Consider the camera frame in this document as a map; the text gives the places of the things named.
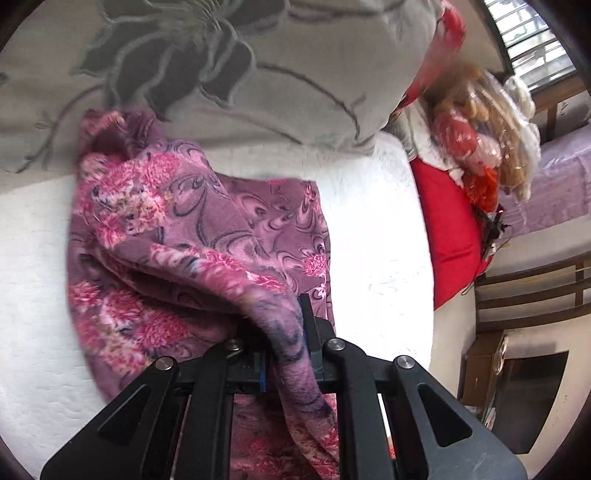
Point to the red cushion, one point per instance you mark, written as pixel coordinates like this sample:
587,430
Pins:
448,230

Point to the beige fleece cloth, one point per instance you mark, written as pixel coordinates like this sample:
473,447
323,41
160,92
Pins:
415,131

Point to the purple floral shirt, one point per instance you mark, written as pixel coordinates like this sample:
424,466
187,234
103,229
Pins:
207,240

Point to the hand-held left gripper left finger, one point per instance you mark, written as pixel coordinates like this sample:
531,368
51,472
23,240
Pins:
262,376

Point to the red patterned blanket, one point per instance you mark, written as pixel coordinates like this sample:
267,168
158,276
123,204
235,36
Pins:
450,32

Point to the wooden chair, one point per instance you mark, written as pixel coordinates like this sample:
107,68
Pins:
531,295

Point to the black cabinet panel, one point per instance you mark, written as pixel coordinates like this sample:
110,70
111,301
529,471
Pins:
531,397

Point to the white quilted mattress cover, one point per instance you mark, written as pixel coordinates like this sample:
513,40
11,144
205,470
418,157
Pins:
369,230

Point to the purple bedspread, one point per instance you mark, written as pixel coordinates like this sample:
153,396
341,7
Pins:
554,184

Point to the small brown cardboard box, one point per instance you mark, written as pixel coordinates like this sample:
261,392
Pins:
482,369

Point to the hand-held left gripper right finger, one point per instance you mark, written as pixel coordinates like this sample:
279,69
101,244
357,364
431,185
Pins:
304,323

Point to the window with bars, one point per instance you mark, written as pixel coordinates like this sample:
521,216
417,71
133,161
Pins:
531,32

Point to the plastic bag of plush toys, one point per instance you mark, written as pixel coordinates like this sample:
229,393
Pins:
485,134

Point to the grey floral pillow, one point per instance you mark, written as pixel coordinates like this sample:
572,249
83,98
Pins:
300,60

